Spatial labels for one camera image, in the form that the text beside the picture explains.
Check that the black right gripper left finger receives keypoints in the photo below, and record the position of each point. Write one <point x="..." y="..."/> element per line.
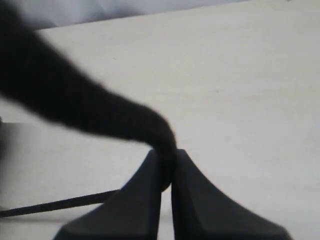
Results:
<point x="132" y="213"/>

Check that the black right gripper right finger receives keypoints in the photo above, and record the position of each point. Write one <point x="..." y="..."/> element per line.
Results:
<point x="201" y="211"/>

